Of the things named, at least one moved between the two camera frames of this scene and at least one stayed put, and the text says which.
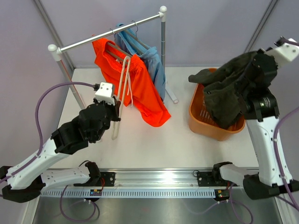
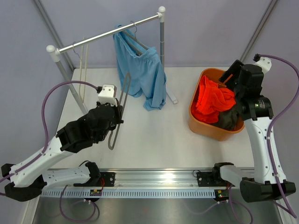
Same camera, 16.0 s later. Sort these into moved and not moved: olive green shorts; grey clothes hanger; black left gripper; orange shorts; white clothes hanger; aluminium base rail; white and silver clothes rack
Moved: white clothes hanger; orange shorts; grey clothes hanger; olive green shorts
Not moved: aluminium base rail; white and silver clothes rack; black left gripper
